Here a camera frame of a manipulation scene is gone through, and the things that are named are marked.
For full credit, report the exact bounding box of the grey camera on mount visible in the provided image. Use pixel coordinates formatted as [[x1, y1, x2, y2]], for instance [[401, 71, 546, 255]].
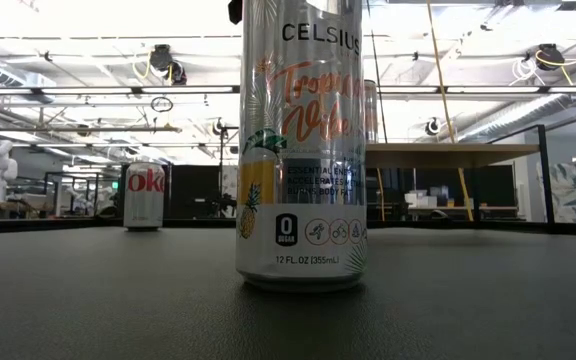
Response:
[[0, 217, 576, 237]]

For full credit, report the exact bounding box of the black hanging ring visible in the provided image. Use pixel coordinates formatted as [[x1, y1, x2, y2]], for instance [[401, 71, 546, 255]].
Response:
[[150, 95, 175, 114]]

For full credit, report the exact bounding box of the wooden shelf with black legs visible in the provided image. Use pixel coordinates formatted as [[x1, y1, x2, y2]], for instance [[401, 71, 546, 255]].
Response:
[[365, 124, 555, 225]]

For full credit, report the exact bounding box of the white patterned curtain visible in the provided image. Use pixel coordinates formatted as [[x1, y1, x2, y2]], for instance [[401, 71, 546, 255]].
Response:
[[220, 164, 240, 219]]

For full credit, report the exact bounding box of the yellow hanging cable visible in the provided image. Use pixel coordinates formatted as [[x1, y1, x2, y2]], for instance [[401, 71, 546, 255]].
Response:
[[425, 0, 475, 222]]

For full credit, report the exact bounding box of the long wooden desk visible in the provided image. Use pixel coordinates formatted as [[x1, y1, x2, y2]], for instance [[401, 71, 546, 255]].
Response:
[[407, 203, 519, 221]]

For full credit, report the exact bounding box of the black stand frame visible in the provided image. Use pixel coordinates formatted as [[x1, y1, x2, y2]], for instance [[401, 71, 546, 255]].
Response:
[[217, 124, 240, 221]]

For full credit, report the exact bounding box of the black partition panel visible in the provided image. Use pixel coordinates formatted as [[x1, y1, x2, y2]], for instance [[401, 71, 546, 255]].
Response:
[[117, 163, 222, 221]]

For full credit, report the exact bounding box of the Celsius Tropical Vibe can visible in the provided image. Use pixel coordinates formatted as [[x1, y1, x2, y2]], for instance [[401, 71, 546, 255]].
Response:
[[364, 78, 380, 145]]

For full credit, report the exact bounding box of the leaf patterned curtain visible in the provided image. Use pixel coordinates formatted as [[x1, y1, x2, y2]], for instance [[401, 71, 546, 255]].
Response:
[[535, 158, 576, 225]]

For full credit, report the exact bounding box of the dark can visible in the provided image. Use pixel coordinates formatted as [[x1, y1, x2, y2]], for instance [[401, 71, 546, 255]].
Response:
[[235, 0, 368, 294]]

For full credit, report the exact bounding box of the white box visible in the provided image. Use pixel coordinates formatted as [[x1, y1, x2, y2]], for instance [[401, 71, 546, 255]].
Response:
[[405, 189, 437, 209]]

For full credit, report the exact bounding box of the ceiling light strip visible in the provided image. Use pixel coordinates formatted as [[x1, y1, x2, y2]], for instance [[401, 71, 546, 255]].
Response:
[[377, 84, 576, 96], [0, 84, 242, 97]]

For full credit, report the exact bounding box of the silver Diet Coke can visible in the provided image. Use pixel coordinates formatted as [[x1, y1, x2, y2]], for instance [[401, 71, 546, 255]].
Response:
[[122, 160, 167, 232]]

